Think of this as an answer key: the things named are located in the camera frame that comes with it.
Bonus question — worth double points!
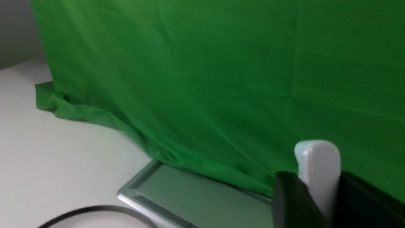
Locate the pale blue ceramic cup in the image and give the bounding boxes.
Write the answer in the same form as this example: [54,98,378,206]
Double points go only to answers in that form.
[295,140,341,222]

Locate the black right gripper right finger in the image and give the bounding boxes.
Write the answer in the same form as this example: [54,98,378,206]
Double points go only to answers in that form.
[334,172,405,228]

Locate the green backdrop cloth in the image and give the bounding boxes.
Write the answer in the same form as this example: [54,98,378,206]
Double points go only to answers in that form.
[32,0,405,202]

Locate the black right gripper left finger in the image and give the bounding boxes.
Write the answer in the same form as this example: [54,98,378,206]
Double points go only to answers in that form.
[272,172,329,228]

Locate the black-rimmed illustrated plate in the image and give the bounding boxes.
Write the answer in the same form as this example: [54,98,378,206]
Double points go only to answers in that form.
[36,205,160,228]

